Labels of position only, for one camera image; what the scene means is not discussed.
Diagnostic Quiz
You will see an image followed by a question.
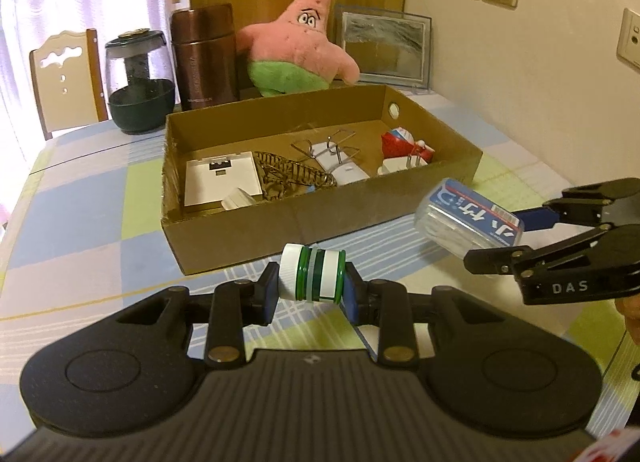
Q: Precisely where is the blue cat toy figure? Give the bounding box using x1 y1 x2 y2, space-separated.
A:
381 127 433 166

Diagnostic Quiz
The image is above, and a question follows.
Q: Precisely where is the metal wire stand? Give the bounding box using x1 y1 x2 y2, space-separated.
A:
291 138 326 163
320 129 362 170

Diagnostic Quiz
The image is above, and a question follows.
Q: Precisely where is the cream wooden chair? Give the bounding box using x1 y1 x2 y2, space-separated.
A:
29 29 110 141

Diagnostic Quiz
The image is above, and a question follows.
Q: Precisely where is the white wall switch plate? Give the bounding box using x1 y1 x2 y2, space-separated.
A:
183 151 264 215

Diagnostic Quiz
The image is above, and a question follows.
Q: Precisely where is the brown metal thermos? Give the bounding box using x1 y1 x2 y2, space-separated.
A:
169 2 240 111

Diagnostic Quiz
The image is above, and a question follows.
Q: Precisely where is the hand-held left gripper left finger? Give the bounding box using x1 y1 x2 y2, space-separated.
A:
117 262 282 369

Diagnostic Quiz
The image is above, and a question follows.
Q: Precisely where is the glass picture frame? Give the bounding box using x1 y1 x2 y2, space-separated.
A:
334 3 433 92

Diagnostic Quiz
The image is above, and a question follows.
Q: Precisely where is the beige octagonal plug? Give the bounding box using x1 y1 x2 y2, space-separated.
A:
220 188 258 213

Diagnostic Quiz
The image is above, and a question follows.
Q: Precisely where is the clear plastic box blue label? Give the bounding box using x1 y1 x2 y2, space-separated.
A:
414 177 526 259

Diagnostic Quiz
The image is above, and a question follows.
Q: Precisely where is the green white spool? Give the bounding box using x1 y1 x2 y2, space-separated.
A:
277 243 347 303

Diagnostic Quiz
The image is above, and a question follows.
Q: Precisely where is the brown cardboard box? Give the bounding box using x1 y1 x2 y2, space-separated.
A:
160 84 484 277

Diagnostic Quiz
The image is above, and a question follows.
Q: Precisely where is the person's right hand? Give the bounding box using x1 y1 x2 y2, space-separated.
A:
615 292 640 339

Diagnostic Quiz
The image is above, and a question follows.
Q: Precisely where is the pink starfish plush toy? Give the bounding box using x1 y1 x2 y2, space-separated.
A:
235 0 360 97

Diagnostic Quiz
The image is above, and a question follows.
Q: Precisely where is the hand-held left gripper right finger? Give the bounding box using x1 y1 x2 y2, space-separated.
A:
340 264 503 368

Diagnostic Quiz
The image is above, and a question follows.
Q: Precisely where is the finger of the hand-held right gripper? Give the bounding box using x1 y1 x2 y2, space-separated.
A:
510 178 640 233
463 223 619 283

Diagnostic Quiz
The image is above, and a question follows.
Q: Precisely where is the red white printed object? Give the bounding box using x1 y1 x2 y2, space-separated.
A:
575 424 633 462

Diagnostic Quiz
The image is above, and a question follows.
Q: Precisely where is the white charger with prongs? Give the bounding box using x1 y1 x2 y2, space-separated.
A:
376 152 431 177

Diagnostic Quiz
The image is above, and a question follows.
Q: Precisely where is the checked tablecloth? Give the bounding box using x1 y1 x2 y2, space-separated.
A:
0 86 640 453

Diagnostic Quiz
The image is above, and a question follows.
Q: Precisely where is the glass jar with dark base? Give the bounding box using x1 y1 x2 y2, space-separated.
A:
104 29 177 136

